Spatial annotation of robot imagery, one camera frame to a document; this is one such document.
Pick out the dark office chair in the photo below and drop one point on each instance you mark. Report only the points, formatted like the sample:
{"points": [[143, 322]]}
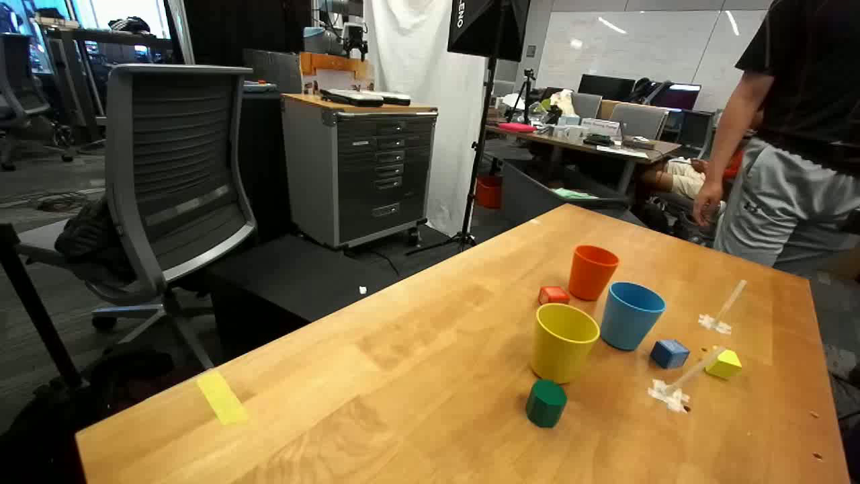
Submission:
{"points": [[22, 88]]}

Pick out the grey chair back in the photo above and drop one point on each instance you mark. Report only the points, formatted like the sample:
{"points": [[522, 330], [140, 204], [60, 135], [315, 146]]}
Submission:
{"points": [[640, 122]]}

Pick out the blue wooden cube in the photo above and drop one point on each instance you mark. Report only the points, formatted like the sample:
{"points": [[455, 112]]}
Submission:
{"points": [[670, 353]]}

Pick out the black floor bag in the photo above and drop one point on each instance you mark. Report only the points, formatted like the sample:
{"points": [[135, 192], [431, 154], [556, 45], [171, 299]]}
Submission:
{"points": [[56, 430]]}

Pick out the black softbox light stand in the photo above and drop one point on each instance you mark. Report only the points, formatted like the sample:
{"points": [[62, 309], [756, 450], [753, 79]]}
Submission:
{"points": [[487, 26]]}

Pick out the small black monitor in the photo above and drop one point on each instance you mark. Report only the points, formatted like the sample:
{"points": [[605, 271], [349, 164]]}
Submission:
{"points": [[605, 86]]}

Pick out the yellow plastic cup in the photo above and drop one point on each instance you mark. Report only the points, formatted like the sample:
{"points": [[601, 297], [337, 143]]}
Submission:
{"points": [[561, 353]]}

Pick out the large dark monitor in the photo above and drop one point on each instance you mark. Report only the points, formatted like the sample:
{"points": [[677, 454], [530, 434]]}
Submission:
{"points": [[247, 26]]}

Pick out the grey mesh office chair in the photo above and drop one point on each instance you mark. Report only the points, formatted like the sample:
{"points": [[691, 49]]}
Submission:
{"points": [[179, 161]]}

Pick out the yellow wooden cube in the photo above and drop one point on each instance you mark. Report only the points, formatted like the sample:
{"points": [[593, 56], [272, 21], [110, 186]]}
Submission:
{"points": [[724, 367]]}

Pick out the white hanging curtain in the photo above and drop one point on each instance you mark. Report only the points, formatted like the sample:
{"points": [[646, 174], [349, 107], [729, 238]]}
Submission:
{"points": [[412, 53]]}

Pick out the orange wooden cube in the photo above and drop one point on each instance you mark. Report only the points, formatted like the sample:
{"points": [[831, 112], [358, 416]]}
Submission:
{"points": [[553, 293]]}

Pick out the brown cardboard box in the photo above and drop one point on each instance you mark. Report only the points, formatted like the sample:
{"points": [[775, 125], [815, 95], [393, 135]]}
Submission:
{"points": [[334, 71]]}

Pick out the black backpack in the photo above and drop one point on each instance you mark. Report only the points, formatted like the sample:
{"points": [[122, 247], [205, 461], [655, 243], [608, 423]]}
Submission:
{"points": [[88, 233]]}

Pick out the green wooden cylinder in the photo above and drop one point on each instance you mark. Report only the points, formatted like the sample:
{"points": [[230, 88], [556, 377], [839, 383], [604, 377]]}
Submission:
{"points": [[548, 404]]}

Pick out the white taped plastic stick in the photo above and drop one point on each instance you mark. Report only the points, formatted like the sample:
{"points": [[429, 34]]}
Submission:
{"points": [[714, 322], [667, 393]]}

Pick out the black low platform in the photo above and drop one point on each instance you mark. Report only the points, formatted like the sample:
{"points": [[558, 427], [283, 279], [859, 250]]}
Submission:
{"points": [[296, 278]]}

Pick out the red bucket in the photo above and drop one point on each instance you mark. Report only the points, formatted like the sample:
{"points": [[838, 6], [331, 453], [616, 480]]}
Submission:
{"points": [[487, 192]]}

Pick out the person in black shirt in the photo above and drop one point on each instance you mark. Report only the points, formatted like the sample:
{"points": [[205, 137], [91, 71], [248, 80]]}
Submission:
{"points": [[798, 196]]}

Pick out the orange plastic cup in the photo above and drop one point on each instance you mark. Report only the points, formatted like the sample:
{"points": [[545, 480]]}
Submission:
{"points": [[593, 278]]}

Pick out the grey drawer cabinet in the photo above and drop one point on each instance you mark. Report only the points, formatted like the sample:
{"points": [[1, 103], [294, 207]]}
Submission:
{"points": [[358, 174]]}

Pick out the person's bare hand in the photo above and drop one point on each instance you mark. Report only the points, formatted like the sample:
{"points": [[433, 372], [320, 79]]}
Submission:
{"points": [[707, 201]]}

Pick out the cluttered wooden desk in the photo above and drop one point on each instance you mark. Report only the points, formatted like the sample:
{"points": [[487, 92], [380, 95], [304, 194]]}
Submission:
{"points": [[583, 149]]}

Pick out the black tripod leg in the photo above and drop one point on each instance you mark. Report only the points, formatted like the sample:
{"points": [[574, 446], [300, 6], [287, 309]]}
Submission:
{"points": [[37, 303]]}

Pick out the blue plastic cup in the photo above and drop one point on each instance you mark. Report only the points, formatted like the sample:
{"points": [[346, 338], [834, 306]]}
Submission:
{"points": [[630, 326]]}

